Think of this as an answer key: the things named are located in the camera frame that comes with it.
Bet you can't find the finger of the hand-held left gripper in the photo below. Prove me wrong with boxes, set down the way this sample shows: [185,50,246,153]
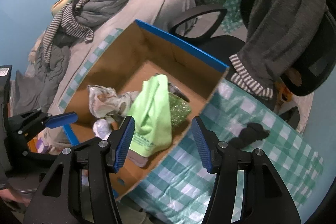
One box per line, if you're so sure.
[16,109,78,136]

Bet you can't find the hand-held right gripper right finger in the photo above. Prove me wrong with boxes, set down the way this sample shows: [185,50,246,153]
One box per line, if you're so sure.
[192,116,301,224]

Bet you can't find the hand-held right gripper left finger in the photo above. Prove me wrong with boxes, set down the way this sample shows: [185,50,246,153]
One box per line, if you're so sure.
[23,116,135,224]

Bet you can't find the white cloth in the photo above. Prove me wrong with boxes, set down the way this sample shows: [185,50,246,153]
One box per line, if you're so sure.
[93,119,116,139]

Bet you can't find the lime green cloth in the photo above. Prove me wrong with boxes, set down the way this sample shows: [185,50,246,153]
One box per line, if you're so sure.
[128,74,174,158]

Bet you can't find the green sequin pouch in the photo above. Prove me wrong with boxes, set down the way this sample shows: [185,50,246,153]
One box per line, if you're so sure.
[168,93,193,126]

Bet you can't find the beige floral cloth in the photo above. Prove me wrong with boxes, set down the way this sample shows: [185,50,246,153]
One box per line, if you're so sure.
[87,84,140,120]

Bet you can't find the black sock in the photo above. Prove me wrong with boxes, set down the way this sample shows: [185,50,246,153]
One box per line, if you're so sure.
[230,123,271,150]

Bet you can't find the cardboard box with blue rim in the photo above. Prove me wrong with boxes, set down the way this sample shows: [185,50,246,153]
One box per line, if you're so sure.
[60,19,230,201]

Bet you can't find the person's left hand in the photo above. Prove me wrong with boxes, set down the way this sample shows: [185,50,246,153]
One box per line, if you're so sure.
[0,189,29,211]

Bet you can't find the teal checked cloth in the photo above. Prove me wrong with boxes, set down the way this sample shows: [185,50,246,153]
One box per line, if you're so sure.
[59,28,324,224]

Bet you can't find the person's olive trousers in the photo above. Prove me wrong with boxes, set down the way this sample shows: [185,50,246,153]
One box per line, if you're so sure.
[125,210,158,224]

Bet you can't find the grey white striped garment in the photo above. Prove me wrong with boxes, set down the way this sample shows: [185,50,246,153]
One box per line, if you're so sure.
[42,0,99,65]

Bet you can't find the yellow green pillow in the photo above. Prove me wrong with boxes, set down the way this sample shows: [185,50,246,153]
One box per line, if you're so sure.
[51,0,88,18]

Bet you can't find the black office chair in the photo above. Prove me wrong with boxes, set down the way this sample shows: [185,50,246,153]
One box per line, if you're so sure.
[169,0,336,130]

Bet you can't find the grey striped clothes pile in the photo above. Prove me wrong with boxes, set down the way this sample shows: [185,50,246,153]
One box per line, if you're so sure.
[28,0,198,114]

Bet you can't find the dark grey sweater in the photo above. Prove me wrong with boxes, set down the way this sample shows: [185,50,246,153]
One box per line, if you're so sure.
[229,0,329,99]

